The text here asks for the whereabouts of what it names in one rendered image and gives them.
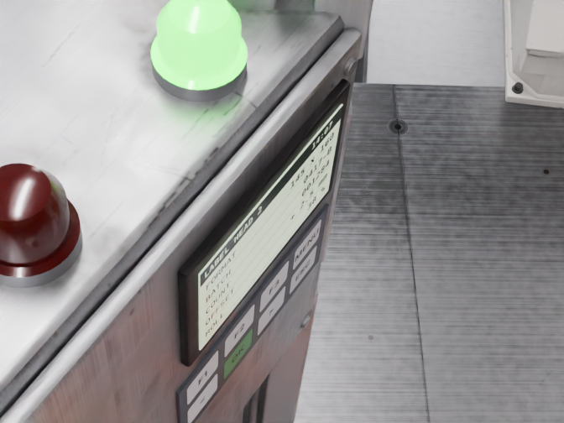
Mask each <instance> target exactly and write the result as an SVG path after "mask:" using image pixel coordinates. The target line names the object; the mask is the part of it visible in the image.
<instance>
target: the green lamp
mask: <svg viewBox="0 0 564 423"><path fill-rule="evenodd" d="M157 34H158V35H157V36H156V37H155V39H154V42H153V44H152V48H151V64H152V72H153V75H154V79H155V80H156V81H157V83H158V84H159V85H160V86H161V87H162V88H163V89H164V90H165V91H167V92H168V93H169V94H170V95H172V96H174V97H177V98H179V99H183V100H186V101H191V102H209V101H213V100H217V99H219V98H222V97H225V96H226V95H228V94H230V93H232V92H233V91H234V90H235V89H237V88H238V87H239V85H240V84H241V83H242V81H243V78H244V77H245V75H246V69H247V58H248V53H247V47H246V44H245V43H244V40H243V38H242V37H241V20H240V18H239V15H238V13H237V11H236V10H235V8H234V7H233V6H232V5H231V4H230V3H229V2H228V1H227V0H170V1H169V2H168V3H167V4H166V5H165V6H164V8H163V9H162V10H161V12H160V14H159V16H158V20H157Z"/></svg>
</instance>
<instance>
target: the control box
mask: <svg viewBox="0 0 564 423"><path fill-rule="evenodd" d="M169 1H170V0H0V167H1V166H3V165H8V164H13V163H23V164H28V165H33V166H36V167H39V168H41V169H43V170H46V171H48V172H50V173H51V174H52V175H54V176H55V177H56V178H57V179H58V180H59V181H60V183H61V184H62V185H63V187H64V189H65V193H66V197H67V199H68V200H69V201H70V202H71V203H72V204H73V206H74V207H75V209H76V211H77V213H78V216H79V219H80V223H81V231H82V245H81V251H80V253H79V255H78V257H77V259H76V261H75V262H74V263H73V264H72V266H71V267H70V268H69V269H68V270H67V271H66V272H65V273H64V274H62V275H61V276H60V277H59V278H57V279H55V280H53V281H51V282H49V283H47V284H44V285H40V286H35V287H32V288H15V287H9V286H6V285H1V284H0V423H178V418H177V402H176V391H177V390H178V388H179V387H180V386H181V385H182V384H183V383H184V382H185V380H186V379H187V378H188V376H189V375H190V374H191V372H192V371H193V370H194V369H195V367H196V366H197V365H198V363H199V362H200V361H201V360H202V359H203V358H204V356H205V355H206V354H207V352H208V351H209V350H210V349H211V347H212V346H213V345H214V343H215V342H216V341H217V339H218V338H219V337H220V336H221V335H222V334H223V332H224V331H225V330H226V329H227V327H228V326H229V325H230V323H231V322H232V321H233V319H234V318H235V317H236V316H237V314H238V313H239V311H240V310H241V309H242V308H243V307H244V306H245V305H246V303H247V302H248V301H249V299H250V298H251V297H252V296H253V294H254V293H255V292H256V290H257V289H258V288H259V286H260V285H261V284H262V283H263V282H264V281H265V279H266V278H267V277H268V276H269V274H270V273H271V272H272V270H273V269H274V268H275V266H276V265H277V264H278V262H279V261H280V260H281V259H282V258H283V257H284V256H285V254H286V253H287V252H288V250H289V249H290V248H291V246H292V245H293V244H294V243H295V241H296V240H297V239H298V237H299V236H300V235H301V234H302V233H303V232H304V230H305V229H306V228H307V226H308V225H309V224H310V223H311V221H312V220H313V219H314V217H315V216H316V215H317V213H318V212H319V211H320V209H322V208H323V206H324V205H325V204H326V203H327V204H329V207H328V211H327V216H326V225H325V230H324V234H323V239H322V245H321V253H320V258H319V262H318V263H317V264H316V266H315V267H314V268H313V270H312V271H311V272H310V273H309V274H308V275H307V277H306V278H305V280H304V281H303V282H302V284H301V285H300V286H299V288H298V289H297V290H296V292H295V293H294V294H293V295H292V296H291V298H290V299H289V300H288V302H287V303H286V304H285V306H284V307H283V309H282V310H281V311H280V312H279V314H278V315H277V316H276V317H275V318H274V320H273V321H272V322H271V324H270V325H269V327H268V328H267V329H266V331H265V332H264V334H263V335H262V336H261V337H260V338H259V339H258V341H257V342H256V343H255V345H254V346H253V347H252V349H251V350H250V351H249V353H248V354H247V356H246V357H245V358H244V359H243V361H242V362H241V363H240V364H239V365H238V367H237V368H236V370H235V371H234V372H233V373H232V375H231V376H230V378H229V379H228V380H227V382H226V383H225V384H224V385H223V386H222V388H221V389H220V390H219V392H218V393H217V394H216V396H215V397H214V398H213V400H212V401H211V403H210V404H209V405H208V406H207V407H206V408H205V410H204V411H203V412H202V414H201V415H200V417H199V418H198V419H197V420H196V422H195V423H233V422H234V421H235V419H236V418H237V416H238V415H239V413H240V412H241V411H242V409H243V408H244V406H245V405H246V404H247V403H248V402H249V400H250V399H251V398H252V396H253V395H254V393H255V392H256V391H257V389H258V388H259V386H260V385H261V384H262V382H263V381H264V380H265V379H266V377H267V376H268V375H269V373H270V372H271V370H272V369H273V368H274V366H275V365H276V363H277V362H278V361H279V360H280V359H281V357H282V356H283V355H284V353H285V352H286V350H287V349H288V348H289V346H290V345H291V343H292V342H293V341H294V340H295V338H296V337H297V336H298V334H299V333H300V331H301V330H302V329H303V328H306V327H307V325H308V324H309V322H310V320H311V313H312V308H313V304H314V299H315V294H316V286H317V280H318V276H319V271H320V267H321V258H322V253H323V248H324V244H325V239H326V230H327V226H328V221H329V216H330V211H331V207H332V198H333V193H334V189H335V184H336V179H337V171H338V166H339V161H340V157H341V152H342V143H343V139H344V133H345V129H346V124H347V115H348V111H349V106H350V101H351V97H352V92H353V83H354V79H355V74H356V69H357V64H358V56H359V51H360V46H361V42H362V37H363V36H362V33H361V32H360V31H359V30H357V29H355V28H346V29H345V30H344V25H345V23H344V22H343V21H342V18H341V16H340V15H337V14H334V13H329V12H320V11H315V10H314V8H313V0H277V1H276V9H275V10H259V9H235V10H236V11H237V13H238V15H239V18H240V20H241V37H242V38H243V40H244V43H245V44H246V47H247V53H248V58H247V69H246V75H245V77H244V78H243V81H242V83H241V84H240V85H239V87H238V88H237V89H235V90H234V91H233V92H232V93H230V94H228V95H226V96H225V97H222V98H219V99H217V100H213V101H209V102H191V101H186V100H183V99H179V98H177V97H174V96H172V95H170V94H169V93H168V92H167V91H165V90H164V89H163V88H162V87H161V86H160V85H159V84H158V83H157V81H156V80H155V79H154V75H153V72H152V64H151V48H152V44H153V42H154V39H155V37H156V36H157V35H158V34H157V20H158V16H159V14H160V12H161V10H162V9H163V8H164V7H165V5H166V4H167V3H168V2H169ZM341 79H345V80H347V81H349V82H350V89H349V93H348V99H347V107H346V112H345V117H344V122H343V126H342V135H341V140H340V145H339V150H338V155H337V163H336V168H335V173H334V178H333V182H332V189H331V191H330V192H329V193H328V194H327V196H326V197H325V198H324V200H323V201H322V202H321V204H320V205H319V206H318V207H317V208H316V209H315V210H314V212H313V213H312V214H311V216H310V217H309V218H308V219H307V221H306V222H305V224H304V225H303V226H302V227H301V229H300V230H299V231H298V233H297V234H296V235H295V236H294V237H293V238H292V239H291V241H290V242H289V243H288V245H287V246H286V247H285V249H284V250H283V251H282V252H281V254H280V255H279V256H278V258H277V259H276V260H275V261H274V262H273V263H272V264H271V266H270V267H269V268H268V270H267V271H266V272H265V273H264V275H263V276H262V278H261V279H260V280H259V281H258V283H257V284H256V285H255V286H254V287H253V288H252V290H251V291H250V292H249V293H248V295H247V296H246V297H245V299H244V300H243V301H242V303H241V304H240V305H239V306H238V308H237V309H236V310H235V311H234V312H233V313H232V315H231V316H230V317H229V318H228V320H227V321H226V322H225V324H224V325H223V326H222V328H221V329H220V330H219V332H218V333H217V334H216V335H215V336H214V338H212V340H211V341H210V342H209V344H208V345H207V346H206V348H205V349H204V350H203V351H202V353H201V354H200V355H199V357H198V358H197V359H196V360H195V362H194V363H193V364H192V365H191V366H190V367H186V366H185V365H184V364H182V363H181V353H180V311H179V290H178V271H179V269H180V268H181V266H182V265H183V264H184V263H185V261H186V260H187V259H188V258H189V257H190V256H191V255H192V254H193V253H194V252H195V251H196V249H197V248H198V247H199V246H200V245H201V243H202V242H203V241H204V240H205V239H206V237H207V236H208V235H209V234H210V233H211V231H212V230H213V229H214V228H215V227H216V225H217V224H218V223H219V222H220V221H221V220H222V219H223V218H224V217H225V216H226V214H227V213H228V212H229V211H230V210H231V208H232V207H233V206H234V205H235V204H236V202H237V201H238V200H239V199H240V198H241V196H242V195H243V194H244V193H245V192H246V190H247V189H248V188H249V187H250V186H251V185H252V184H253V183H254V182H255V180H256V179H257V178H258V177H259V176H260V174H261V173H262V172H263V171H264V170H265V168H266V167H267V166H268V165H269V164H270V162H271V161H272V160H273V159H274V158H275V156H276V155H277V154H278V153H279V152H280V150H281V149H282V148H283V147H284V146H285V145H286V144H287V143H288V142H289V141H290V139H291V138H292V137H293V136H294V135H295V133H296V132H297V131H298V130H299V129H300V127H301V126H302V125H303V124H304V123H305V122H306V120H307V119H308V118H309V117H310V116H311V114H312V113H313V112H314V111H315V110H316V109H317V108H318V107H319V106H320V105H321V103H322V102H323V101H324V100H325V99H326V97H327V96H328V95H329V94H330V92H331V91H332V90H333V89H334V88H335V86H336V85H337V84H338V83H339V82H340V80H341Z"/></svg>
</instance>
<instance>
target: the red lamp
mask: <svg viewBox="0 0 564 423"><path fill-rule="evenodd" d="M81 245H82V231H81V223H80V219H79V216H78V213H77V211H76V209H75V207H74V206H73V204H72V203H71V202H70V201H69V200H68V199H67V197H66V193H65V189H64V187H63V185H62V184H61V183H60V181H59V180H58V179H57V178H56V177H55V176H54V175H52V174H51V173H50V172H48V171H46V170H43V169H41V168H39V167H36V166H33V165H31V164H23V163H13V164H6V165H3V166H1V167H0V284H1V285H6V286H9V287H15V288H32V287H35V286H40V285H44V284H47V283H49V282H51V281H53V280H55V279H57V278H59V277H60V276H61V275H62V274H64V273H65V272H66V271H67V270H68V269H69V268H70V267H71V266H72V264H73V263H74V262H75V261H76V259H77V257H78V255H79V253H80V251H81Z"/></svg>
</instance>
